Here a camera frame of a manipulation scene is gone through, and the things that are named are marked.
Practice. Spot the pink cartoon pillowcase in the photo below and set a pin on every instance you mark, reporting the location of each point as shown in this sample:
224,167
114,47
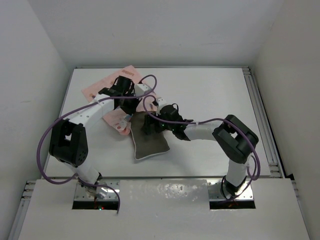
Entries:
117,118

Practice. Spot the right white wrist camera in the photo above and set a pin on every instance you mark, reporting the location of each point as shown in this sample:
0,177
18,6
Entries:
160,103

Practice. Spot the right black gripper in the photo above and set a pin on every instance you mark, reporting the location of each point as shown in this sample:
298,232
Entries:
149,127

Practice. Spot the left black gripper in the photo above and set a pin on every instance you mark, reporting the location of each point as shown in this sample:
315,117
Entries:
132,110

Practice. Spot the metal base plate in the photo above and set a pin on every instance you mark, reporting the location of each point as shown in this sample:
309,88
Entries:
244,193
86,193

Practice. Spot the white front cover board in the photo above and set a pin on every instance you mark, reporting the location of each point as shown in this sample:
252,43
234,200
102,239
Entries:
165,210

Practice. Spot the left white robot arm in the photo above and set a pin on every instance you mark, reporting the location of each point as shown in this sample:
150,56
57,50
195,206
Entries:
68,142

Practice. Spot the left aluminium frame rail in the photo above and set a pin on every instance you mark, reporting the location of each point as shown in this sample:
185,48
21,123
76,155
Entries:
22,210

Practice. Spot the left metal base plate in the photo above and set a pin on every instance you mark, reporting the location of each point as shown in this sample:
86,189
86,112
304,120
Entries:
86,193

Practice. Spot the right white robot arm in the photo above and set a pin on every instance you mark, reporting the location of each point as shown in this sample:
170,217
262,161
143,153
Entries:
236,140

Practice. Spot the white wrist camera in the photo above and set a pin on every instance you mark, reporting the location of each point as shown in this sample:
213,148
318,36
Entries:
160,103
141,89

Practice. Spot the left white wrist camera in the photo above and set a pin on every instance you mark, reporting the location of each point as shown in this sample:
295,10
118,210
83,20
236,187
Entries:
141,89

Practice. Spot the grey floral pillow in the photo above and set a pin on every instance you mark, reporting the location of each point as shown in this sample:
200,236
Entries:
146,146

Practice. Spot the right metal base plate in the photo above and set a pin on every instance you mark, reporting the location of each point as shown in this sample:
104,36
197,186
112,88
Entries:
244,193

